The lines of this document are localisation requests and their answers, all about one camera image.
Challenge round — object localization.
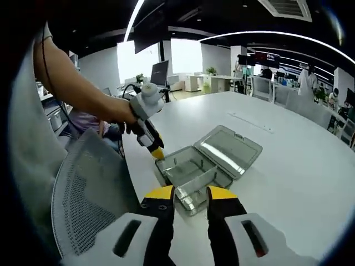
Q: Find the hanging dark screen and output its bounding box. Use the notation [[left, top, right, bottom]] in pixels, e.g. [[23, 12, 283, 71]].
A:
[[134, 9, 167, 55]]

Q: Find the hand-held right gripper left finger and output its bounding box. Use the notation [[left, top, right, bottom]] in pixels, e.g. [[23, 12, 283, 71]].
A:
[[59, 185, 176, 266]]

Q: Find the white mesh office chair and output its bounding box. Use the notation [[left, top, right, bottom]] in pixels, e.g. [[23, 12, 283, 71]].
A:
[[251, 75, 275, 103]]

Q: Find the grey mesh office chair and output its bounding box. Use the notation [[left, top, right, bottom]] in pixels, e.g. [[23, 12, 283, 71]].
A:
[[51, 128, 141, 257]]

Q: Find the ceiling air vent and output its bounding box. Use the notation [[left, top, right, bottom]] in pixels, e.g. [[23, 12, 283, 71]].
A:
[[257, 0, 313, 22]]

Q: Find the person's left hand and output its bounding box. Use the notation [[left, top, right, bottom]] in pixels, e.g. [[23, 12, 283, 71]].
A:
[[109, 96, 139, 135]]

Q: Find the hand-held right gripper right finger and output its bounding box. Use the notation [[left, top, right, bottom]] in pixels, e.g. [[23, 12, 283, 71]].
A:
[[205, 185, 320, 266]]

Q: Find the red-lit display screen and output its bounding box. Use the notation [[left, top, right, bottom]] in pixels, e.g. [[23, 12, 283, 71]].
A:
[[253, 53, 280, 67]]

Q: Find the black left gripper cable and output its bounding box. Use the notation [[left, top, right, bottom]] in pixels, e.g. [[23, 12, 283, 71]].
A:
[[121, 84, 142, 100]]

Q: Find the metal rack with white bins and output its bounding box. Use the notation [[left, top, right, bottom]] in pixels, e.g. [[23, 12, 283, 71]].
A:
[[35, 80, 72, 132]]

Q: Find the thin black body cable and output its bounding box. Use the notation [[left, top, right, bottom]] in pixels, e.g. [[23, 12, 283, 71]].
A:
[[41, 21, 72, 117]]

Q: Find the clear plastic compartment box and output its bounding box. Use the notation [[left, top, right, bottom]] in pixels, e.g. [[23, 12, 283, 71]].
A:
[[155, 125, 263, 217]]

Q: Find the grey laptop on stand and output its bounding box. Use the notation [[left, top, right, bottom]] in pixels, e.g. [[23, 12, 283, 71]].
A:
[[150, 60, 174, 103]]

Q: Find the white low cabinet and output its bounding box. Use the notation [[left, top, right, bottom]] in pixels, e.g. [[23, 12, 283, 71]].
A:
[[185, 74, 236, 92]]

